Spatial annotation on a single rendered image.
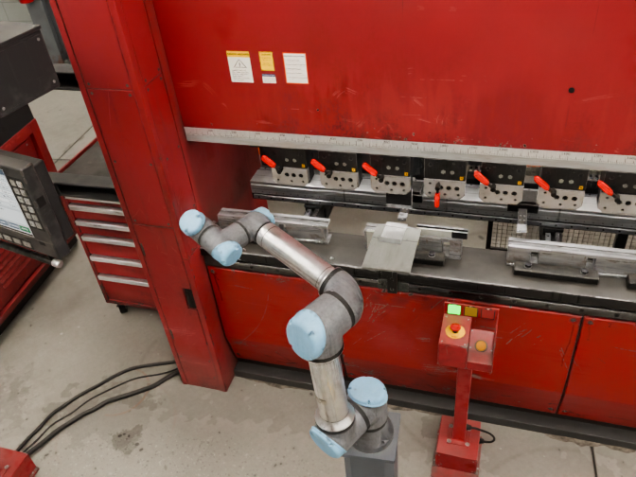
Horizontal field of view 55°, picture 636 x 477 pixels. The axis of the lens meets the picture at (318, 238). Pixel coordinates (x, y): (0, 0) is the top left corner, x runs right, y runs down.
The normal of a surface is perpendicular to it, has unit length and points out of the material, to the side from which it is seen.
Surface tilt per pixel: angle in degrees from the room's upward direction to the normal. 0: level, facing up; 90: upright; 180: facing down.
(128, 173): 90
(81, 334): 0
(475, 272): 0
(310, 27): 90
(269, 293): 90
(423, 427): 0
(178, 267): 90
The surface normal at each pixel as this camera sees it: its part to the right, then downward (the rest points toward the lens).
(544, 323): -0.29, 0.61
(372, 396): 0.00, -0.84
